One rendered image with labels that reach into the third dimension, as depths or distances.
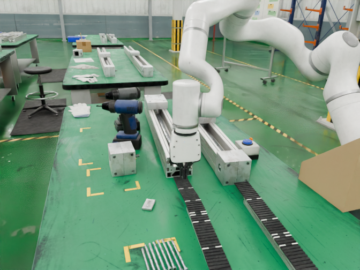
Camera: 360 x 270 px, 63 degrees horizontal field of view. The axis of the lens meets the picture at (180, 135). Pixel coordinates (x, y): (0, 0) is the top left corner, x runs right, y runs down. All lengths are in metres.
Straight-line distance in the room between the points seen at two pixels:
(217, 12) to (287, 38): 0.28
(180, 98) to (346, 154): 0.53
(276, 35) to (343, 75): 0.28
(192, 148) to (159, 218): 0.24
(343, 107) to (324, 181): 0.27
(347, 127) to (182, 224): 0.66
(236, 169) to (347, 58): 0.55
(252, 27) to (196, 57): 0.33
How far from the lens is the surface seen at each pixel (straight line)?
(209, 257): 0.76
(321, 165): 1.10
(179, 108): 0.90
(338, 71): 1.21
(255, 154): 1.28
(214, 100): 0.89
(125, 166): 1.12
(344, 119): 1.18
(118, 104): 1.28
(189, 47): 1.00
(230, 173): 1.06
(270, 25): 1.20
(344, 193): 1.06
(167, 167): 1.09
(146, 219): 0.92
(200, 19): 1.07
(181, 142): 0.94
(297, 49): 1.23
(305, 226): 0.97
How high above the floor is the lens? 1.35
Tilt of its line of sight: 23 degrees down
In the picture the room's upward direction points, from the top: 1 degrees clockwise
